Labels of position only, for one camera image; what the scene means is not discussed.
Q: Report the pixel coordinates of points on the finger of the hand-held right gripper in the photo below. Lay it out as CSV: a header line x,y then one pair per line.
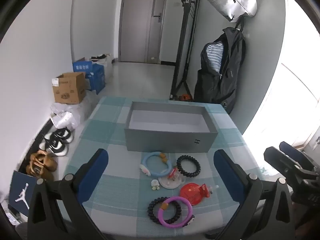
x,y
282,160
291,147

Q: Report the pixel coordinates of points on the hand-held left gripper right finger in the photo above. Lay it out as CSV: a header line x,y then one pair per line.
x,y
225,170

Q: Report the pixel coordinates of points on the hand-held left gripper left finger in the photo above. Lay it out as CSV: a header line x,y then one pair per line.
x,y
96,167

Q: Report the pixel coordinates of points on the red round ornament with bow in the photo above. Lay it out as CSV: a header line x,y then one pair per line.
x,y
190,193

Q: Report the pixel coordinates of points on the grey rectangular box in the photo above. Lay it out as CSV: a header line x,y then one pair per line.
x,y
162,142

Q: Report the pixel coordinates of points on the teal checked tablecloth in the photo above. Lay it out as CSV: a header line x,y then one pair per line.
x,y
112,192

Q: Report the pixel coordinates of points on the brown sandal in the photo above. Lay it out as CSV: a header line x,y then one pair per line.
x,y
41,157
40,168

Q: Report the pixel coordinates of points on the white disc with red ornament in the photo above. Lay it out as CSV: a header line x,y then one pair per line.
x,y
170,183

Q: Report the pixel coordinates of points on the pile of white plastic bags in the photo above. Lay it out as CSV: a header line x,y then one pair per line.
x,y
65,120

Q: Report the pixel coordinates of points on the small white flower charm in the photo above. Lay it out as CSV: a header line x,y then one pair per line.
x,y
155,185

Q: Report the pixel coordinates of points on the dark blue shoe box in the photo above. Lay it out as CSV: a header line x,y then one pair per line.
x,y
22,187

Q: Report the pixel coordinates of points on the orange object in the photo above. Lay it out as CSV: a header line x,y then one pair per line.
x,y
185,97

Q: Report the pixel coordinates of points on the brown cardboard box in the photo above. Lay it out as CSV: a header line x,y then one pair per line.
x,y
67,90

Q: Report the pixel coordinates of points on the black jacket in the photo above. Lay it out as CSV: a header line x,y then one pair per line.
x,y
230,80

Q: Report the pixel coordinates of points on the white bag with dark contents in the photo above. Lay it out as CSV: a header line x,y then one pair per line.
x,y
108,67

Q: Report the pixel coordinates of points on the blue carton with white print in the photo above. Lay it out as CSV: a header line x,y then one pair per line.
x,y
81,67

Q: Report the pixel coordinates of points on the striped shirt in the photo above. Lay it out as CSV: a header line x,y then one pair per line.
x,y
215,57

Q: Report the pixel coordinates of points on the grey door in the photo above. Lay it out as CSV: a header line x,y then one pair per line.
x,y
137,25

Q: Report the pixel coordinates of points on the black metal rack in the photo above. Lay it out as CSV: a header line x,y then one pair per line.
x,y
186,17

